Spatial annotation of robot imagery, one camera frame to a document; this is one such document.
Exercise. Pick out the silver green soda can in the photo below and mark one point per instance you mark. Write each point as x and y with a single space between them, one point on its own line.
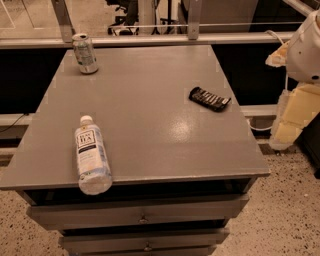
84 53

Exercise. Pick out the grey drawer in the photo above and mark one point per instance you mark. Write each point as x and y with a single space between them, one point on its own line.
128 213
146 241

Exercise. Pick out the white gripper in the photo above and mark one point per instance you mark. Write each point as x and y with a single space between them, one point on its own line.
306 53

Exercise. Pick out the blue plastic water bottle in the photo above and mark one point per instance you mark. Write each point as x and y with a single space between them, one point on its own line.
92 164

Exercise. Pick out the black office chair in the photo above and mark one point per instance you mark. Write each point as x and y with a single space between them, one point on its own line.
125 24

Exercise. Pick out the grey drawer cabinet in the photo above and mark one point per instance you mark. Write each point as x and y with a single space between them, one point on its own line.
159 144

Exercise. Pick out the top grey drawer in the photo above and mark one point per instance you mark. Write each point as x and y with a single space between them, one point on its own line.
128 213

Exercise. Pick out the black rxbar chocolate wrapper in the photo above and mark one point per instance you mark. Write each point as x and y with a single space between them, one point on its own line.
208 100

